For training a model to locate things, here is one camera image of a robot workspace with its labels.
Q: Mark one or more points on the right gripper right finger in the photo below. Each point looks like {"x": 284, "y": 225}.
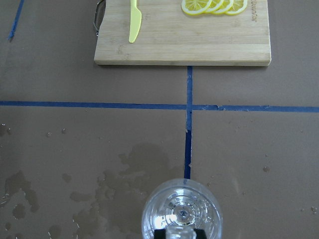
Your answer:
{"x": 200, "y": 234}

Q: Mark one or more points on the yellow plastic knife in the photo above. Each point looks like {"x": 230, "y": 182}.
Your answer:
{"x": 135, "y": 21}

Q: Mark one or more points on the front lemon slice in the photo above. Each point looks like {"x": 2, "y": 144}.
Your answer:
{"x": 195, "y": 7}

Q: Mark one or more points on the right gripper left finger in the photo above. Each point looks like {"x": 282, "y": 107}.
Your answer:
{"x": 160, "y": 234}

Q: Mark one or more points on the bamboo cutting board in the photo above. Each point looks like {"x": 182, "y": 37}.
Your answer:
{"x": 168, "y": 36}

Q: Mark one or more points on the lemon slice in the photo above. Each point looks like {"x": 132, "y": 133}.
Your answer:
{"x": 238, "y": 7}
{"x": 195, "y": 7}
{"x": 227, "y": 4}
{"x": 214, "y": 6}

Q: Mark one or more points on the clear wine glass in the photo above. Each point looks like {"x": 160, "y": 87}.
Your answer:
{"x": 185, "y": 203}

